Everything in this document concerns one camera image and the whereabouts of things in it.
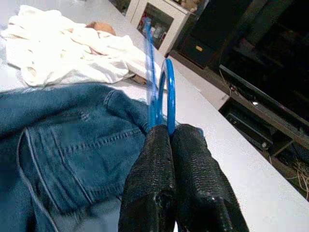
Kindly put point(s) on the white crumpled cloth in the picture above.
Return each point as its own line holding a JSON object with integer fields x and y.
{"x": 60, "y": 48}

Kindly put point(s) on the blue plastic hanger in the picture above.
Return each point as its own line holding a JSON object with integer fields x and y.
{"x": 172, "y": 101}

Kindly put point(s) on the blue denim jeans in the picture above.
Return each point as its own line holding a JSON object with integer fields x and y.
{"x": 72, "y": 145}

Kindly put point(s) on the white glass door cabinet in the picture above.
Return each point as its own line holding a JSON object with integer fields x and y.
{"x": 178, "y": 26}

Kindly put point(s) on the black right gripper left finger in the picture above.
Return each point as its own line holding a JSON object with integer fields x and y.
{"x": 149, "y": 183}

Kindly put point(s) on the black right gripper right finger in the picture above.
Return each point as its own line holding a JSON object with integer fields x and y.
{"x": 202, "y": 188}

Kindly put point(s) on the baby doll head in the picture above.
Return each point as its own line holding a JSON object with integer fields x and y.
{"x": 103, "y": 26}

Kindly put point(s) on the black tv stand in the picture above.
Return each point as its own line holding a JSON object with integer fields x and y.
{"x": 277, "y": 125}

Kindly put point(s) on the black box yellow label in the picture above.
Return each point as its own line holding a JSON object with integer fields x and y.
{"x": 212, "y": 29}

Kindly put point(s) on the black media player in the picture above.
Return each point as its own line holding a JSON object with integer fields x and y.
{"x": 248, "y": 135}

